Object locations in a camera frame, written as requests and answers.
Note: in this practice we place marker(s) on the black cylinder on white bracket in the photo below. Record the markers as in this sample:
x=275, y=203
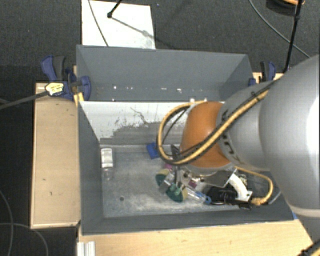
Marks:
x=237, y=186

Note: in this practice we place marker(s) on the green and yellow sponge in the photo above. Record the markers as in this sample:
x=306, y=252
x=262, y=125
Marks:
x=181, y=196
x=161, y=176

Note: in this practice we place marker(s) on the grey metal bin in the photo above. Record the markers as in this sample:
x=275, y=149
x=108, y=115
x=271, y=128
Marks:
x=140, y=175

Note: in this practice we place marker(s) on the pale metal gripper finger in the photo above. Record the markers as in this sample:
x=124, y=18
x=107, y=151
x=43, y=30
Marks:
x=167, y=182
x=185, y=178

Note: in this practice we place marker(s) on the blue plastic piece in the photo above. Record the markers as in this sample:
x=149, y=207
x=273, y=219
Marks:
x=151, y=150

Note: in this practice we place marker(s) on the pale wood board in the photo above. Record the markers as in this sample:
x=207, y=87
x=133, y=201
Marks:
x=56, y=155

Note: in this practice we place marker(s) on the clear tube with blue cap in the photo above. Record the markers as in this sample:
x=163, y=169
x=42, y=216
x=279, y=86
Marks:
x=200, y=196

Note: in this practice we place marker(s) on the small magenta block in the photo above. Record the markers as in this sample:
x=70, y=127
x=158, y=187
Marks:
x=193, y=184
x=168, y=166

